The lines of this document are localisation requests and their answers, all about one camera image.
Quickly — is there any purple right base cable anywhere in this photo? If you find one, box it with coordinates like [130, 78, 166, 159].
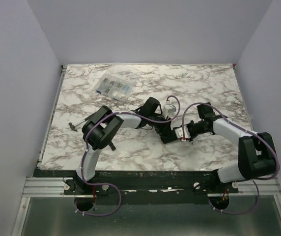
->
[209, 180, 260, 215]

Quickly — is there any black rubber mallet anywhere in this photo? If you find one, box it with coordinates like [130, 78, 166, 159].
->
[109, 143, 116, 151]

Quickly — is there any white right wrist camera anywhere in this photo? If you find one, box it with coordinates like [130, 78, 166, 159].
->
[174, 127, 190, 142]

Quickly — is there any small steel claw hammer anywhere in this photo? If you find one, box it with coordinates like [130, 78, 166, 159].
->
[68, 117, 89, 132]

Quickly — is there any clear plastic screw organizer box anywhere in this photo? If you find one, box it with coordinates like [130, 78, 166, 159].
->
[94, 73, 134, 101]

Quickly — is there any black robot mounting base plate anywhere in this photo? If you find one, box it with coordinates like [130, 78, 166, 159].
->
[33, 169, 238, 205]

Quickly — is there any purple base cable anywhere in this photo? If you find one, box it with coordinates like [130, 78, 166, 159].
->
[73, 181, 123, 217]
[209, 180, 260, 215]

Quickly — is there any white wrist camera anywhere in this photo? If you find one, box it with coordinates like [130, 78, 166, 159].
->
[174, 127, 190, 142]
[162, 104, 176, 118]

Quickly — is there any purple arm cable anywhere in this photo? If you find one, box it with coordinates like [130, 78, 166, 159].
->
[181, 103, 279, 181]
[81, 95, 182, 187]

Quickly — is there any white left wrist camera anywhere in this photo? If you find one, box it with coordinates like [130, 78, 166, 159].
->
[162, 104, 176, 118]

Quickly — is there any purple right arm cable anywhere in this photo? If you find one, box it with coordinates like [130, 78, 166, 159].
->
[181, 103, 279, 181]

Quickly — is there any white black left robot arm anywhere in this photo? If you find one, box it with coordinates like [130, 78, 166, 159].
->
[76, 97, 160, 184]

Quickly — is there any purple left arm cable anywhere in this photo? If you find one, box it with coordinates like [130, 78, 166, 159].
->
[81, 95, 182, 187]

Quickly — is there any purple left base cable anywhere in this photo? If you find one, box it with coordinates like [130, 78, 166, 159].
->
[73, 181, 123, 217]

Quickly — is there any dark green folding umbrella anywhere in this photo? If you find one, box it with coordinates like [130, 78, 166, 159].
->
[153, 118, 180, 144]

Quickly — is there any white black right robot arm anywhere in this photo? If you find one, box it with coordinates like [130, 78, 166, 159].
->
[181, 103, 280, 183]

